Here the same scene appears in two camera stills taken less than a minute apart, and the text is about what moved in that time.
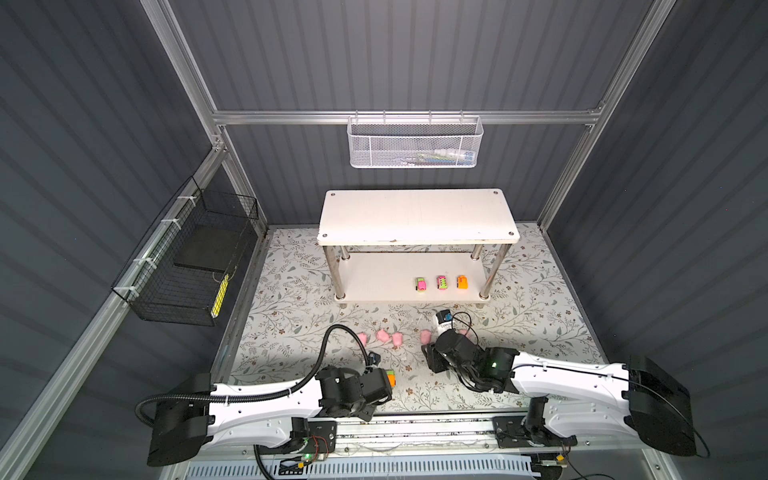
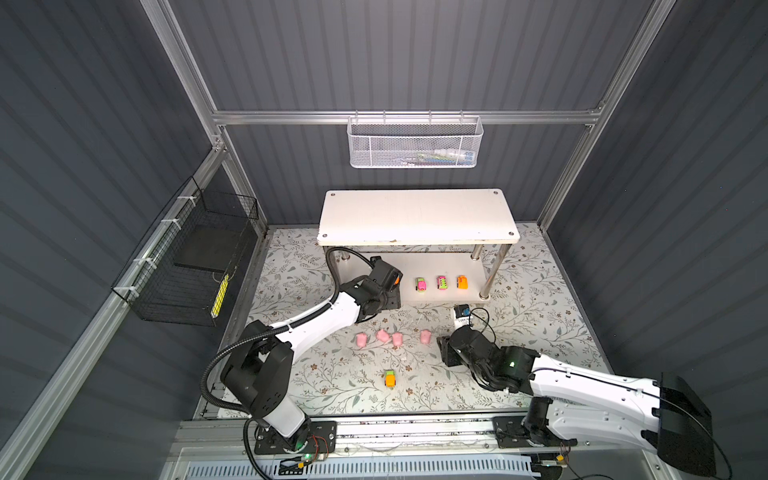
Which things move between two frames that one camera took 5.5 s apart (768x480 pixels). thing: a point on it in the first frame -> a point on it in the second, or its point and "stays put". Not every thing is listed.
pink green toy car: x=442 y=283 stays put
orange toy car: x=462 y=282 stays put
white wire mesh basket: x=415 y=142 stays put
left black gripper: x=369 y=413 -> x=394 y=298
